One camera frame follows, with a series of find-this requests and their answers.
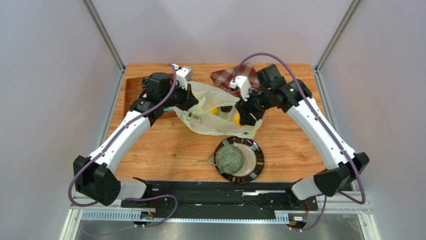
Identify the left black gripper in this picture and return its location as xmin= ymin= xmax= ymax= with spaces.
xmin=160 ymin=81 xmax=199 ymax=112

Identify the yellow fake bell pepper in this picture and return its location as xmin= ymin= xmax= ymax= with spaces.
xmin=233 ymin=113 xmax=243 ymax=127

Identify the small yellow fake fruit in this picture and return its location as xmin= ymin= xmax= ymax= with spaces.
xmin=209 ymin=107 xmax=220 ymax=116

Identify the translucent avocado print plastic bag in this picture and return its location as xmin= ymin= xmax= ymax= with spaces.
xmin=172 ymin=81 xmax=263 ymax=139

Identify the dark rimmed ceramic plate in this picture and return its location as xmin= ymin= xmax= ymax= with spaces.
xmin=214 ymin=136 xmax=265 ymax=184

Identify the green netted fake melon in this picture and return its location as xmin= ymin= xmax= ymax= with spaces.
xmin=197 ymin=145 xmax=245 ymax=175

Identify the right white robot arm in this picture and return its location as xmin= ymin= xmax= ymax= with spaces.
xmin=229 ymin=64 xmax=370 ymax=203

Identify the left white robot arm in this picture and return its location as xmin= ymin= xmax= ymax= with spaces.
xmin=70 ymin=67 xmax=199 ymax=206

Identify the red plaid folded cloth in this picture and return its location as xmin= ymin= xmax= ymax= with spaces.
xmin=210 ymin=63 xmax=261 ymax=98

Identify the wooden compartment tray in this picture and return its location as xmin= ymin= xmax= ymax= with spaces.
xmin=123 ymin=75 xmax=177 ymax=120

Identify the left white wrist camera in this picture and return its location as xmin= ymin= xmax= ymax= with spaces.
xmin=172 ymin=63 xmax=194 ymax=90

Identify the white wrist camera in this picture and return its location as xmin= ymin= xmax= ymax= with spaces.
xmin=229 ymin=75 xmax=252 ymax=102
xmin=172 ymin=63 xmax=194 ymax=90

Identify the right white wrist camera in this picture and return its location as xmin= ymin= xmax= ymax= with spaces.
xmin=229 ymin=75 xmax=252 ymax=102

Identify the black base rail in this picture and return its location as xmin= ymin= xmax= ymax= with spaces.
xmin=120 ymin=180 xmax=319 ymax=220

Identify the left aluminium frame post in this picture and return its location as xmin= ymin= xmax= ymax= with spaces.
xmin=82 ymin=0 xmax=126 ymax=72

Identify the aluminium frame post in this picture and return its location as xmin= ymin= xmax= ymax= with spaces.
xmin=82 ymin=0 xmax=126 ymax=72
xmin=315 ymin=0 xmax=363 ymax=72

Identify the right aluminium frame post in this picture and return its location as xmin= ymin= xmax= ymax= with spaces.
xmin=315 ymin=0 xmax=363 ymax=72

